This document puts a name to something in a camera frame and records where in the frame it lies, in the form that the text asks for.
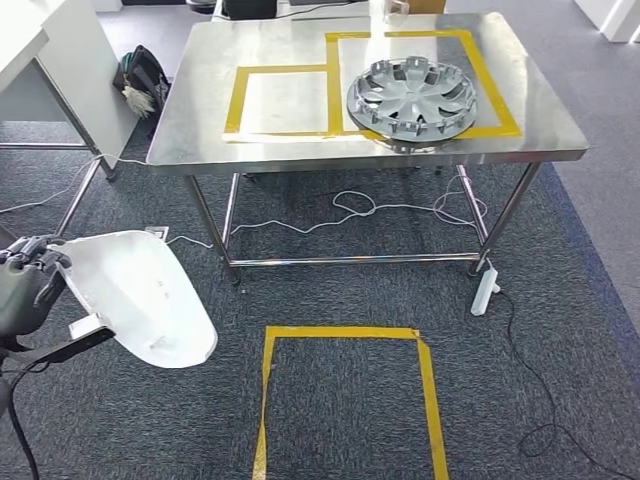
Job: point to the steel workbench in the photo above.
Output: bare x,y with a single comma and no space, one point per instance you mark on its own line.
200,99

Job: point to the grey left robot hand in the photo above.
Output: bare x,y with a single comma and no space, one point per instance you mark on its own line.
25,291

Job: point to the white back table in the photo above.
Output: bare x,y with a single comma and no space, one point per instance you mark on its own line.
350,6

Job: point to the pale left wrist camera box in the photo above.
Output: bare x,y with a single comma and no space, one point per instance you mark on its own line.
87,326

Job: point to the black bag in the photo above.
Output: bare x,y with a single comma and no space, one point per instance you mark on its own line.
145,73

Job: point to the large yellow tabletop tape square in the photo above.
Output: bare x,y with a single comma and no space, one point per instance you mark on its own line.
490,86

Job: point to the white low platform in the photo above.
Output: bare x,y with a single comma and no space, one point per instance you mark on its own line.
615,16

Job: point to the metal floor socket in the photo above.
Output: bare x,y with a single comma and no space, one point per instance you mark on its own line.
156,233

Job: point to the white furry bag pendant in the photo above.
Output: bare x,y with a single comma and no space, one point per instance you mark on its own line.
137,100

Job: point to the white plastic panel part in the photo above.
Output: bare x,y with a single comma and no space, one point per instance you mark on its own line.
145,298

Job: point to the white desk with steel legs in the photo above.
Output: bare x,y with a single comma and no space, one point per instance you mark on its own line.
90,79

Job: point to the grey plastic wheel hubcap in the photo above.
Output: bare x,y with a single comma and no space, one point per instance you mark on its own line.
410,99

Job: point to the clear plastic wrapper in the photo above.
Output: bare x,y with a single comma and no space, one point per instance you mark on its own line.
395,10

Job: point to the yellow floor tape square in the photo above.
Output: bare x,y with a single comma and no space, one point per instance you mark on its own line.
345,332

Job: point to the black round stool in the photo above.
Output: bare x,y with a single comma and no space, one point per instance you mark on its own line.
200,5

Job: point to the small yellow tabletop tape square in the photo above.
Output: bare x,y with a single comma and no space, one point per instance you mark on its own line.
236,99

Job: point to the white power strip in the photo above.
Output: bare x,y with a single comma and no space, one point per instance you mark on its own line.
484,291

